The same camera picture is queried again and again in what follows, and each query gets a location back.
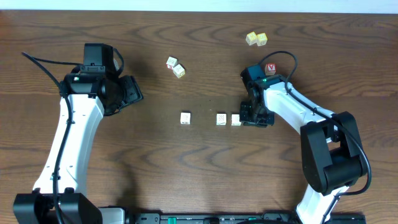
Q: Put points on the red letter V block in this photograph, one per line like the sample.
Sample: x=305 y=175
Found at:
x=270 y=69

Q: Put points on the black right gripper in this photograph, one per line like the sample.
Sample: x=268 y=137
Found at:
x=245 y=117

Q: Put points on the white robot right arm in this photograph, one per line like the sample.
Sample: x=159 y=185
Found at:
x=332 y=155

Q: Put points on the umbrella picture block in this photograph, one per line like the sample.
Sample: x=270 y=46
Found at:
x=179 y=71

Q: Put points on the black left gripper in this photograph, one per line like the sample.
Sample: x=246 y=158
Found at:
x=131 y=91

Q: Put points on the yellow letter block left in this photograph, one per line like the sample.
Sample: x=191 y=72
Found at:
x=251 y=38

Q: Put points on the red number three block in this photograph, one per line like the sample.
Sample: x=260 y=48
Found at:
x=171 y=63

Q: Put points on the blue letter X block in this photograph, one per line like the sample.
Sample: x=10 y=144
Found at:
x=221 y=119

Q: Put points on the yellow letter block right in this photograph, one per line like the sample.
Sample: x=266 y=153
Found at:
x=262 y=39

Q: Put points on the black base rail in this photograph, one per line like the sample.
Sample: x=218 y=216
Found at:
x=217 y=218

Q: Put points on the red edged wooden block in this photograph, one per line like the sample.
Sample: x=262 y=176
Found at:
x=235 y=120

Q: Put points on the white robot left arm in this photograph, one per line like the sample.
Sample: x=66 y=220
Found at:
x=59 y=194

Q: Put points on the green edged wooden block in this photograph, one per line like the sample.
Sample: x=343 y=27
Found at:
x=185 y=118

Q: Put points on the yellow letter block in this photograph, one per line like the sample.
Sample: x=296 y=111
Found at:
x=262 y=39
x=251 y=38

